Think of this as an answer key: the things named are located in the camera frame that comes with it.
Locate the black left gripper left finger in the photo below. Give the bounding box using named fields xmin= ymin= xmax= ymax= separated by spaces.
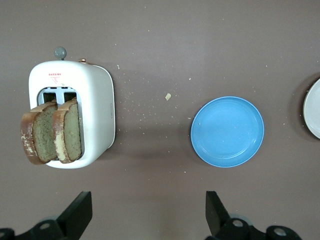
xmin=0 ymin=191 xmax=93 ymax=240

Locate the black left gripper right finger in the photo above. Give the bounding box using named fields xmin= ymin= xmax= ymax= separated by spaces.
xmin=205 ymin=191 xmax=301 ymax=240

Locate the brown bread slice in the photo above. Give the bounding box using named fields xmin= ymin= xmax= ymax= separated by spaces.
xmin=20 ymin=100 xmax=59 ymax=165
xmin=51 ymin=98 xmax=83 ymax=165

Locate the blue round plate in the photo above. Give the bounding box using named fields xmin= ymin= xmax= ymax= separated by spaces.
xmin=190 ymin=96 xmax=265 ymax=168

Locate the beige round plate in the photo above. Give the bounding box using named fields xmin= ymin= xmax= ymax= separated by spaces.
xmin=302 ymin=77 xmax=320 ymax=140

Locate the white toaster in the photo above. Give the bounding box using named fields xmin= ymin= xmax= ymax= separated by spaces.
xmin=28 ymin=46 xmax=117 ymax=170

